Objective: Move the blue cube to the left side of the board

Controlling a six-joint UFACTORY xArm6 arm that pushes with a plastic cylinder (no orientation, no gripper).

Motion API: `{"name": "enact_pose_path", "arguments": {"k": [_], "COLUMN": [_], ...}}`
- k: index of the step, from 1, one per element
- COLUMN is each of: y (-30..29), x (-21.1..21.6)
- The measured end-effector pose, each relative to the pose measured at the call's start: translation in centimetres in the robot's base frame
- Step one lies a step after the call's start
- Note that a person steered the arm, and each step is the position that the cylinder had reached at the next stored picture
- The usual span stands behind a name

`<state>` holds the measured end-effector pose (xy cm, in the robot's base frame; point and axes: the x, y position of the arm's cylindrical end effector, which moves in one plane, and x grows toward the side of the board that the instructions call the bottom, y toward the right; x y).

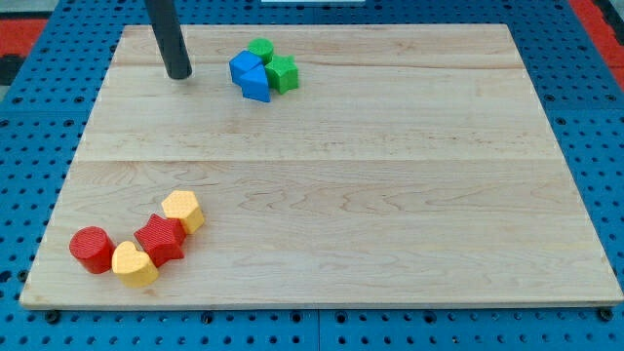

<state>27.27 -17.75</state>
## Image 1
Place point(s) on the wooden board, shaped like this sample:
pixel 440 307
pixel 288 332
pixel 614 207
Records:
pixel 413 167

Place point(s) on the blue cube block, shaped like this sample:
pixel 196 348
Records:
pixel 241 64

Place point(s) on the green star block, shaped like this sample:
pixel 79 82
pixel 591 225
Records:
pixel 282 74

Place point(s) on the blue triangle block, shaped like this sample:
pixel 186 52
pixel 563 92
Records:
pixel 254 84

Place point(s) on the yellow hexagon block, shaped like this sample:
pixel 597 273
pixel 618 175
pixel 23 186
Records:
pixel 184 206

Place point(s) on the green cylinder block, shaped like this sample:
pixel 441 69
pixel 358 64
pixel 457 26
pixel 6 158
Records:
pixel 263 48

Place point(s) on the red star block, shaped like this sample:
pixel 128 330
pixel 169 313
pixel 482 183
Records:
pixel 162 239

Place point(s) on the yellow heart block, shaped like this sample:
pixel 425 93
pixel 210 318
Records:
pixel 133 267

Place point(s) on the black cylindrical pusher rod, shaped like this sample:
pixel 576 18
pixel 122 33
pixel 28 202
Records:
pixel 167 30

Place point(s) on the red cylinder block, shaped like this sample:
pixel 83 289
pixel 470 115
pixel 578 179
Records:
pixel 93 249

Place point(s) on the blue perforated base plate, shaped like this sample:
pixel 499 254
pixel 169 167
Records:
pixel 45 111

